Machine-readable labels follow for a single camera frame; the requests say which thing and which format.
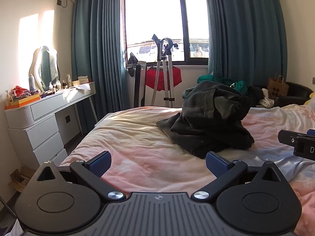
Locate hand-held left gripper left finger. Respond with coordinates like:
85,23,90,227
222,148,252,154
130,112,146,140
36,151,126,203

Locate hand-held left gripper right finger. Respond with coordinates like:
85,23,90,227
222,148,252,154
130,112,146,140
192,151,289,203

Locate black pants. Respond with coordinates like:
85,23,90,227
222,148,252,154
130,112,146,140
157,81,255,159

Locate green clothes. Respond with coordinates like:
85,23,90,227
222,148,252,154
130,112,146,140
197,75,248,95

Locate white cloth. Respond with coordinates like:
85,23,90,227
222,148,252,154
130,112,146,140
256,88,275,108

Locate black armchair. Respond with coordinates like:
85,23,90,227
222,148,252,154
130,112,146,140
256,82,313,108

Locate brown paper bag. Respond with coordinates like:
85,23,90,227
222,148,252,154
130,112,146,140
267,73,289,100

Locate bed with pink sheet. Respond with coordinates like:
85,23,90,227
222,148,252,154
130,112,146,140
59,104,315,236

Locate black fuzzy cloth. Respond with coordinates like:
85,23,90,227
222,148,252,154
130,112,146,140
247,86,264,102

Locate white dressing table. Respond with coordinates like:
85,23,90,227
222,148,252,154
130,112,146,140
4,81,97,168

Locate cardboard box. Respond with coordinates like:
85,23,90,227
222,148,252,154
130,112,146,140
8,168,36,193

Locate group of cosmetic bottles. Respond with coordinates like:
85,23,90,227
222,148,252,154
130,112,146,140
48,74,73,90

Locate orange tray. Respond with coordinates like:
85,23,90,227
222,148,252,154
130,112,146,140
4,93,41,109

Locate purple fluffy cloth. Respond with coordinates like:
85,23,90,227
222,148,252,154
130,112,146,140
20,90,40,98

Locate red garment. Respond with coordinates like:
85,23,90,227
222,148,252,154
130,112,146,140
145,65,183,92

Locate metal chair leg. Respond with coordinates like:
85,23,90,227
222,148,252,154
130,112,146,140
0,197,18,220

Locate wavy framed mirror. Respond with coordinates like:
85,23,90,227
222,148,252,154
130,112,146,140
30,45,61,91

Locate black framed window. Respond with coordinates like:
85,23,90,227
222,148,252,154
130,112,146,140
122,0,210,66

